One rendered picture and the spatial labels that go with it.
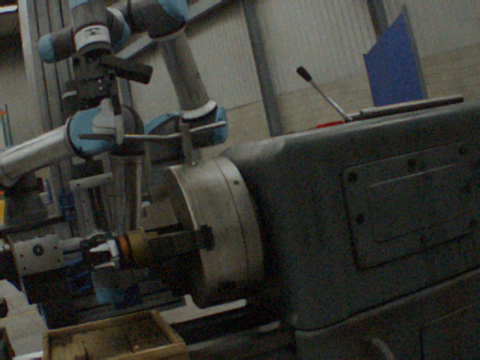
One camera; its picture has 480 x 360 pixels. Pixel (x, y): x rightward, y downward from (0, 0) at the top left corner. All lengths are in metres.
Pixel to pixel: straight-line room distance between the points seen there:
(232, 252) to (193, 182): 0.16
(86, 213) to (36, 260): 0.33
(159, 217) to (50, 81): 0.86
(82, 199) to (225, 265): 0.83
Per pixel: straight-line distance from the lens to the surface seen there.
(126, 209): 1.65
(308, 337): 1.25
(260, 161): 1.26
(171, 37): 1.78
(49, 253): 1.72
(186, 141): 1.31
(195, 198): 1.23
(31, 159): 1.64
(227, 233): 1.22
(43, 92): 2.07
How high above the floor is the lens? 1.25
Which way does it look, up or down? 3 degrees down
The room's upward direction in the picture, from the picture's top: 11 degrees counter-clockwise
